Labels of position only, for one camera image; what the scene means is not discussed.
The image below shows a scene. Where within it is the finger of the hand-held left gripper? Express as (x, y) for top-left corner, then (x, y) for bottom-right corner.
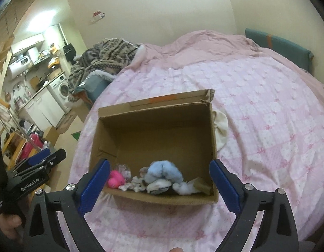
(15, 149), (66, 177)
(14, 148), (51, 172)

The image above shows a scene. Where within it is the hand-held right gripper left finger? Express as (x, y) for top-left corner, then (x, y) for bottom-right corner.
(24, 158), (111, 252)

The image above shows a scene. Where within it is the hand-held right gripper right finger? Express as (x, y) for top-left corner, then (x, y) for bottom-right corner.
(208, 159), (300, 252)

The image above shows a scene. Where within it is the pink rubber duck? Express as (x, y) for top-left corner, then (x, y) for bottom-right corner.
(107, 170), (125, 189)

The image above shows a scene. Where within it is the clear plastic packet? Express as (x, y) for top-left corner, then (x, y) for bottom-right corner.
(115, 164), (132, 181)

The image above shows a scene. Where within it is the white fluffy pom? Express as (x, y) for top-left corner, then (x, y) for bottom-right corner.
(173, 181), (194, 195)

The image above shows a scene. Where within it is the black and white plush toy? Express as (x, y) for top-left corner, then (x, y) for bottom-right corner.
(147, 178), (173, 195)

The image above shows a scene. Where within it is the blue plush toy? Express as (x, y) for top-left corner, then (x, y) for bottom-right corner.
(147, 161), (184, 184)

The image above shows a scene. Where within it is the brown cardboard box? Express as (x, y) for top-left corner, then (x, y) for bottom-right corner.
(88, 89), (219, 206)

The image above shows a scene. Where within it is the person's left hand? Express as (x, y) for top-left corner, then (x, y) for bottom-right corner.
(0, 213), (24, 243)

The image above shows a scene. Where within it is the red suitcase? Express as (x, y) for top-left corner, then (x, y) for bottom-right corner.
(19, 133), (44, 160)

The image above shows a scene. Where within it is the white kitchen cabinet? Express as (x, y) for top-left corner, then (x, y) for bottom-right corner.
(20, 88), (65, 129)

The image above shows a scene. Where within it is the cream cloth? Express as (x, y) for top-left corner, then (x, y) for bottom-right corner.
(212, 110), (229, 151)

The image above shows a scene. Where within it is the white washing machine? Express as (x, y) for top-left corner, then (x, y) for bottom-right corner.
(48, 74), (70, 108)

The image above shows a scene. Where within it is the blue grey pet bed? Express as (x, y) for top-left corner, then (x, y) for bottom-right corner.
(74, 71), (115, 105)

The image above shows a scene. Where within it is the pink patterned bed quilt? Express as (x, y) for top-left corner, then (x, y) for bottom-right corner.
(57, 30), (324, 252)

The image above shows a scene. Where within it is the white water heater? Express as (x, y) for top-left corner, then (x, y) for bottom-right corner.
(7, 63), (29, 80)

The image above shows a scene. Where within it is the patterned knit blanket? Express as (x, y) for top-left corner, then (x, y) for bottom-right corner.
(68, 38), (141, 101)

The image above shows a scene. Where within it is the teal headboard cushion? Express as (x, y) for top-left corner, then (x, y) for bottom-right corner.
(245, 28), (314, 72)

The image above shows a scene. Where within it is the red white wall ornament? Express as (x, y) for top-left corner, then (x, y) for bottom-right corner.
(89, 10), (106, 24)

